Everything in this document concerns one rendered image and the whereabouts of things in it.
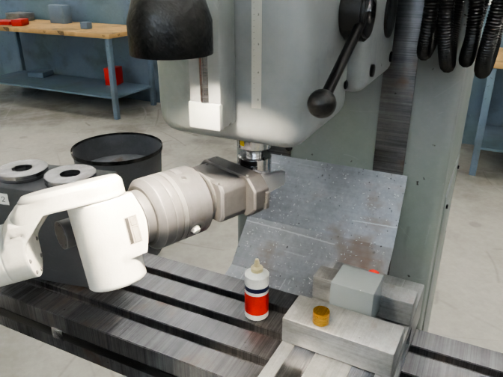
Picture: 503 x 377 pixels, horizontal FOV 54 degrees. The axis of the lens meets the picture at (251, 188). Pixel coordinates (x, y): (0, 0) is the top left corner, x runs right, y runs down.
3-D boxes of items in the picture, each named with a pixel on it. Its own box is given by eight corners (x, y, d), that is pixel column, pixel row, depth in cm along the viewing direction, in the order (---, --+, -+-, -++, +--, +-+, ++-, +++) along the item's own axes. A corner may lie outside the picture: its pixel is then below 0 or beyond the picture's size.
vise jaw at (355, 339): (390, 380, 62) (394, 354, 60) (281, 340, 68) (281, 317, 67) (401, 349, 67) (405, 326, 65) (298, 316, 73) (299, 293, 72)
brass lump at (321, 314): (325, 328, 65) (326, 318, 64) (309, 323, 66) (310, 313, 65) (331, 319, 66) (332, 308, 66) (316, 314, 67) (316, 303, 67)
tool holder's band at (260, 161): (254, 169, 66) (254, 162, 66) (230, 160, 69) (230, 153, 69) (278, 161, 69) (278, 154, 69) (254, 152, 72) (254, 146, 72)
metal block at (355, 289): (369, 330, 68) (373, 295, 66) (328, 317, 71) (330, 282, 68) (379, 310, 72) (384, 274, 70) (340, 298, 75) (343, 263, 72)
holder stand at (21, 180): (96, 290, 91) (81, 190, 82) (-6, 272, 96) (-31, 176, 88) (127, 256, 101) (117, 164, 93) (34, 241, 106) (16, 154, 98)
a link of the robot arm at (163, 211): (175, 170, 57) (81, 198, 50) (197, 259, 59) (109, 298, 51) (129, 173, 65) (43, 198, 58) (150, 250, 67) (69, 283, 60)
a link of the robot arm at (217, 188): (271, 164, 62) (194, 189, 55) (269, 231, 66) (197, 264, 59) (208, 140, 71) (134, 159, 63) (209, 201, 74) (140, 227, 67)
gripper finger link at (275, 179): (281, 186, 71) (248, 198, 67) (281, 165, 70) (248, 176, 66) (289, 190, 70) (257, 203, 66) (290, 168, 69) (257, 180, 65)
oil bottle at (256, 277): (262, 324, 82) (263, 268, 78) (240, 317, 84) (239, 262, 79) (272, 310, 85) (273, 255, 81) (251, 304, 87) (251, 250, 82)
